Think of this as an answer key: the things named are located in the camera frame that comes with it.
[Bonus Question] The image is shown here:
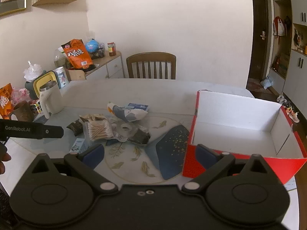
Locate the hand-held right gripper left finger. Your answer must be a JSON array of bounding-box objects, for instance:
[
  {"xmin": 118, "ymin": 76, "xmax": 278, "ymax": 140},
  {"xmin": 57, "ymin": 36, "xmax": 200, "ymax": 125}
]
[{"xmin": 29, "ymin": 144, "xmax": 118, "ymax": 193}]

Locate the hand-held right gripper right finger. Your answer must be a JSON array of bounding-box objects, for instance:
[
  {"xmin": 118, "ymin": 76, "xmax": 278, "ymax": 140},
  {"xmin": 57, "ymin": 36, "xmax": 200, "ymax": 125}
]
[{"xmin": 181, "ymin": 144, "xmax": 274, "ymax": 193}]

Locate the red cardboard box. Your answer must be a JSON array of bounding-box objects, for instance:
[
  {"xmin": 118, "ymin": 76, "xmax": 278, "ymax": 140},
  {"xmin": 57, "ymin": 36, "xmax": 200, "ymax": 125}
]
[{"xmin": 182, "ymin": 90, "xmax": 307, "ymax": 185}]

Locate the white and grey bag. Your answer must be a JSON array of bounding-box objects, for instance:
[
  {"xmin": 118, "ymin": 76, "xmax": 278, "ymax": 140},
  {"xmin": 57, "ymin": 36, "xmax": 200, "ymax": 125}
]
[{"xmin": 107, "ymin": 102, "xmax": 148, "ymax": 123}]

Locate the blue snack packet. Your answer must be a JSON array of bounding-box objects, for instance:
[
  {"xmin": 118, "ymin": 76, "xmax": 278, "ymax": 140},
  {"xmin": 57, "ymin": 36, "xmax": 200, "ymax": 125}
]
[{"xmin": 127, "ymin": 103, "xmax": 149, "ymax": 112}]

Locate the white fish-patterned desktop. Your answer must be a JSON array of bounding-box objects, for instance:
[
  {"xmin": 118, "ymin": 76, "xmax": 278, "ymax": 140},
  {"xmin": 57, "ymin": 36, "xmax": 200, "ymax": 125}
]
[{"xmin": 0, "ymin": 78, "xmax": 303, "ymax": 193}]

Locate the person's left hand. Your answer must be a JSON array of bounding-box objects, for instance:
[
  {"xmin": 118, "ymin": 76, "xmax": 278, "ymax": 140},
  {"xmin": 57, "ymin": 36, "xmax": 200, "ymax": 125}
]
[{"xmin": 0, "ymin": 144, "xmax": 12, "ymax": 176}]

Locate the small white and blue box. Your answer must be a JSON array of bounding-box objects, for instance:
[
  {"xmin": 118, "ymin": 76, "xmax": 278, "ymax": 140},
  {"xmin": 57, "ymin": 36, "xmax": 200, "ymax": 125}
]
[{"xmin": 69, "ymin": 138, "xmax": 91, "ymax": 154}]

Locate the brown mug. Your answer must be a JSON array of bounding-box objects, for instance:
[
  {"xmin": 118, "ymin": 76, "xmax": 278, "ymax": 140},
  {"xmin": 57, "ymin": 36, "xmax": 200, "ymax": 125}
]
[{"xmin": 9, "ymin": 101, "xmax": 34, "ymax": 122}]

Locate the cotton swab packet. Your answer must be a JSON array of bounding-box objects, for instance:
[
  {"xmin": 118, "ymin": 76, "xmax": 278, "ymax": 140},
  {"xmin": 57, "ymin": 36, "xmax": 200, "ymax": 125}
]
[{"xmin": 83, "ymin": 120, "xmax": 114, "ymax": 142}]

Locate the puzzle cube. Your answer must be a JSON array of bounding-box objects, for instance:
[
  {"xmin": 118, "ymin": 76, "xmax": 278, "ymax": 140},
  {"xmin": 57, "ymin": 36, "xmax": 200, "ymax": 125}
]
[{"xmin": 30, "ymin": 99, "xmax": 44, "ymax": 114}]

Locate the clear packet with dark contents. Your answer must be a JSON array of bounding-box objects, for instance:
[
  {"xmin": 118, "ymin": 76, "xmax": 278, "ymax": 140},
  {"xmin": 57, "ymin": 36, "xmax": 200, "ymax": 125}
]
[{"xmin": 112, "ymin": 123, "xmax": 131, "ymax": 142}]

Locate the pink plastic wrap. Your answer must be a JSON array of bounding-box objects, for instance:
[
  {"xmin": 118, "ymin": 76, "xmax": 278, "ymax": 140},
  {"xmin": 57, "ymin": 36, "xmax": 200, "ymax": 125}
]
[{"xmin": 11, "ymin": 87, "xmax": 32, "ymax": 106}]

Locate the small orange snack bag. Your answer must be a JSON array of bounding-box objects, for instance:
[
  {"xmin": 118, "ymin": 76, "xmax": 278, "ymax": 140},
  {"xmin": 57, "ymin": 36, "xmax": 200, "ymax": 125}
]
[{"xmin": 0, "ymin": 83, "xmax": 14, "ymax": 120}]

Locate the white tumbler with steel rim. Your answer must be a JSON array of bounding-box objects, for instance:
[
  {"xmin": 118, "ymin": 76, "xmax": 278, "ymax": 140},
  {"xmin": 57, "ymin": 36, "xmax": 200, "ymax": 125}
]
[{"xmin": 39, "ymin": 80, "xmax": 64, "ymax": 119}]

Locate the grey container with yellow lid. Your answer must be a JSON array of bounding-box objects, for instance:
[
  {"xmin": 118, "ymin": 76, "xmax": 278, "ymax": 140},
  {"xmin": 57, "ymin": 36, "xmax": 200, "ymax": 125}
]
[{"xmin": 25, "ymin": 70, "xmax": 58, "ymax": 100}]

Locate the dark crumpled packet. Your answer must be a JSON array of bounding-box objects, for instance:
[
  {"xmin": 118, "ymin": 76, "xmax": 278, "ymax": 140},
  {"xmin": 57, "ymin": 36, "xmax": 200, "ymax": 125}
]
[{"xmin": 128, "ymin": 127, "xmax": 151, "ymax": 146}]

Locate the clear plastic bag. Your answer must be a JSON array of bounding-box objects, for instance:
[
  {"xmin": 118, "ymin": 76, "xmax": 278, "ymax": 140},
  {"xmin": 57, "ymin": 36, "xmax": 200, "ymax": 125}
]
[{"xmin": 23, "ymin": 61, "xmax": 44, "ymax": 81}]

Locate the white printed can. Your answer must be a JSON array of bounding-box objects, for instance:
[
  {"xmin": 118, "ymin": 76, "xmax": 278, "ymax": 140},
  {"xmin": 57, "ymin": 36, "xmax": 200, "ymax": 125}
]
[{"xmin": 53, "ymin": 66, "xmax": 70, "ymax": 89}]

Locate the open brown cardboard box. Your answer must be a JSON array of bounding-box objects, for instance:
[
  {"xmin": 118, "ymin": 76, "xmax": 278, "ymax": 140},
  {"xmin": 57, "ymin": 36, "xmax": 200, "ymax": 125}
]
[{"xmin": 65, "ymin": 68, "xmax": 87, "ymax": 81}]

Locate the white side cabinet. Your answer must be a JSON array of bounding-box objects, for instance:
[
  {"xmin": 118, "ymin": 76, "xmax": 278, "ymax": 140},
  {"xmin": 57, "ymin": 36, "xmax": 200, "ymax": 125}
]
[{"xmin": 83, "ymin": 51, "xmax": 124, "ymax": 79}]

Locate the large orange snack bag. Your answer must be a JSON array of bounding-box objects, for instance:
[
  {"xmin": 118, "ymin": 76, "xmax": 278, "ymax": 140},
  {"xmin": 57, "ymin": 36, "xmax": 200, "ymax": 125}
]
[{"xmin": 61, "ymin": 39, "xmax": 94, "ymax": 70}]

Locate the pale blue bag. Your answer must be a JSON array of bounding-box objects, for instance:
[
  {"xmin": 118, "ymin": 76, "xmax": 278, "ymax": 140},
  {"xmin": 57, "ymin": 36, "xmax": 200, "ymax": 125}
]
[{"xmin": 260, "ymin": 76, "xmax": 274, "ymax": 90}]

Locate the pile of shoes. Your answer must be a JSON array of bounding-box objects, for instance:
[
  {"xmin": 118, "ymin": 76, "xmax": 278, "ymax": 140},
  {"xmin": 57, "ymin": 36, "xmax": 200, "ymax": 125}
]
[{"xmin": 276, "ymin": 95, "xmax": 301, "ymax": 123}]

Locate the dark glass jar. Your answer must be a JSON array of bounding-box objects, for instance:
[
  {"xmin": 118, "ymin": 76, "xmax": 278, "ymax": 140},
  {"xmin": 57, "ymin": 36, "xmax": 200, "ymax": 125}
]
[{"xmin": 92, "ymin": 46, "xmax": 106, "ymax": 59}]

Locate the wooden chair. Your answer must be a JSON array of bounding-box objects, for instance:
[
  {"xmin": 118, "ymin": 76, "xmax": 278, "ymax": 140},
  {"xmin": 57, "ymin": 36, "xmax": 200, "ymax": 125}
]
[{"xmin": 126, "ymin": 52, "xmax": 177, "ymax": 80}]

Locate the blue globe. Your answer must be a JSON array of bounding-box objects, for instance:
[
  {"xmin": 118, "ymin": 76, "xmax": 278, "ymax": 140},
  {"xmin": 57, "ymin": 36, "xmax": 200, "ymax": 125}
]
[{"xmin": 85, "ymin": 39, "xmax": 100, "ymax": 53}]

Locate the dark wooden door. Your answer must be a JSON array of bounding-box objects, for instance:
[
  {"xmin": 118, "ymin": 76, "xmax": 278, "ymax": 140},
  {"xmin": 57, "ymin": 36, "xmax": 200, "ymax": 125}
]
[{"xmin": 247, "ymin": 0, "xmax": 274, "ymax": 94}]

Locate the red and white hanging bag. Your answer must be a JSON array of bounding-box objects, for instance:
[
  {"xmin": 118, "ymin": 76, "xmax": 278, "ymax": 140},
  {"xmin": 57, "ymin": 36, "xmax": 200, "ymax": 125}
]
[{"xmin": 273, "ymin": 16, "xmax": 287, "ymax": 37}]

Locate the grey cabinet wall unit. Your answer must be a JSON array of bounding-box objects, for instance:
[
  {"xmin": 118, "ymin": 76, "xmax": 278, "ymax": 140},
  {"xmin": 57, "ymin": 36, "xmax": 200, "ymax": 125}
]
[{"xmin": 271, "ymin": 0, "xmax": 307, "ymax": 115}]

